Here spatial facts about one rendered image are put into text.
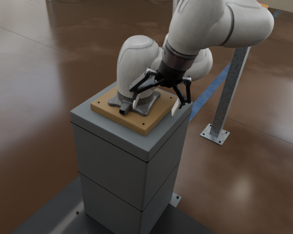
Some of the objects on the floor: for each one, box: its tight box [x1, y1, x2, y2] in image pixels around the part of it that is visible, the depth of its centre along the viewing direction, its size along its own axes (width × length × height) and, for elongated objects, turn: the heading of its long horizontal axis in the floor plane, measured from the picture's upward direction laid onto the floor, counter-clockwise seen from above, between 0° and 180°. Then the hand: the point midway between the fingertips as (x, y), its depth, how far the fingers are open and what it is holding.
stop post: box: [200, 4, 268, 146], centre depth 190 cm, size 20×20×109 cm
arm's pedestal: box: [70, 81, 193, 234], centre depth 139 cm, size 50×50×80 cm
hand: (154, 107), depth 86 cm, fingers open, 13 cm apart
